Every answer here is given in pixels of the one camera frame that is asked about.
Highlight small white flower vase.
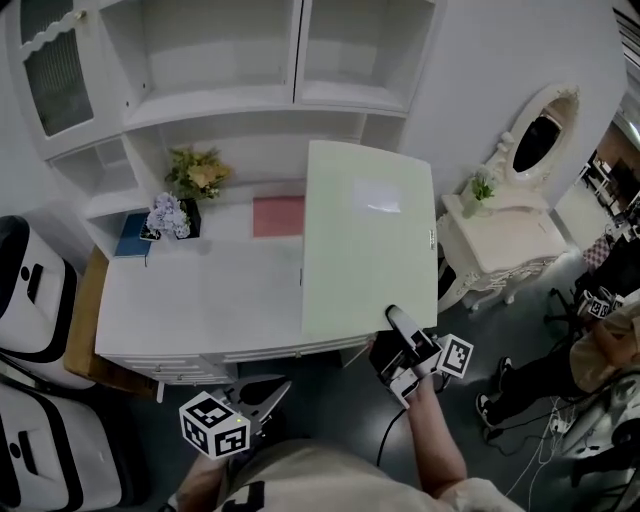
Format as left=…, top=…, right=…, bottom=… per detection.
left=461, top=166, right=497, bottom=220

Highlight yellow flower bouquet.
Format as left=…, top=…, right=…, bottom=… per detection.
left=164, top=145, right=233, bottom=202

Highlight white shelf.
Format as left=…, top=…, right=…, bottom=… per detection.
left=3, top=0, right=447, bottom=261

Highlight pink flat folder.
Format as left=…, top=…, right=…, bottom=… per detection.
left=251, top=195, right=307, bottom=240

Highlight pale green object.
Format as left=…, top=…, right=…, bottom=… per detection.
left=300, top=139, right=441, bottom=345

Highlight white floor cables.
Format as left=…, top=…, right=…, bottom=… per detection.
left=503, top=397, right=576, bottom=504

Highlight person's beige shirt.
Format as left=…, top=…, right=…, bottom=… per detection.
left=167, top=438, right=527, bottom=512

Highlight blue book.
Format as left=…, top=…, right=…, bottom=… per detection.
left=114, top=212, right=152, bottom=268

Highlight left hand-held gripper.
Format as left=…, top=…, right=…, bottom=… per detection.
left=178, top=374, right=294, bottom=459

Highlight person's left forearm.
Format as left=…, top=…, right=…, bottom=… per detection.
left=180, top=452, right=232, bottom=502

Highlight black vase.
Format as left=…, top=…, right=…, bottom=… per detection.
left=178, top=197, right=203, bottom=240

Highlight white and black machine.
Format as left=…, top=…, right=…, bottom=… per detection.
left=0, top=378, right=125, bottom=512
left=0, top=214, right=80, bottom=365

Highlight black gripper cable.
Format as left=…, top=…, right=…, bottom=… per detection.
left=375, top=405, right=411, bottom=468

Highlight checkered cloth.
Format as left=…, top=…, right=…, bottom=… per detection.
left=581, top=234, right=617, bottom=275

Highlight person's right forearm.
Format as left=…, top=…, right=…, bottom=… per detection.
left=399, top=373, right=469, bottom=497

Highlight white desk with drawers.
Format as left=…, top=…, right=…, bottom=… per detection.
left=94, top=187, right=387, bottom=404

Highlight purple flower pot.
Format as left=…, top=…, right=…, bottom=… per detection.
left=138, top=191, right=192, bottom=243

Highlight white oval mirror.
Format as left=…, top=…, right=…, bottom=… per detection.
left=491, top=83, right=582, bottom=187

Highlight white ornate dressing table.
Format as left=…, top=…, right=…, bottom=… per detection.
left=436, top=191, right=570, bottom=313

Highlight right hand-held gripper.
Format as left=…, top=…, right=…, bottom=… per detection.
left=368, top=303, right=475, bottom=409

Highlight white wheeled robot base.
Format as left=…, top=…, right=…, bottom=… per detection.
left=558, top=368, right=640, bottom=462

